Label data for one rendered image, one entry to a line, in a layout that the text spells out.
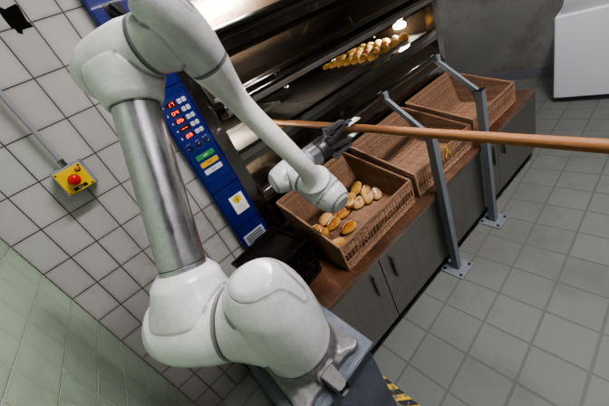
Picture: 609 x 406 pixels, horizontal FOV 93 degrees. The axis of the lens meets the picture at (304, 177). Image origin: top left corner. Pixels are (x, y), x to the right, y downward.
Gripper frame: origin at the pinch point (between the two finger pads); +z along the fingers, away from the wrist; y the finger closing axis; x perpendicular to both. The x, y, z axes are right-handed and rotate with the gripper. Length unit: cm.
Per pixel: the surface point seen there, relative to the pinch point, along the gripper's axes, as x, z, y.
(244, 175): -53, -34, 12
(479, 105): 4, 85, 33
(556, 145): 64, -1, 1
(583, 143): 69, -1, 0
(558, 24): -18, 264, 44
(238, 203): -50, -45, 22
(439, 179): 6, 37, 50
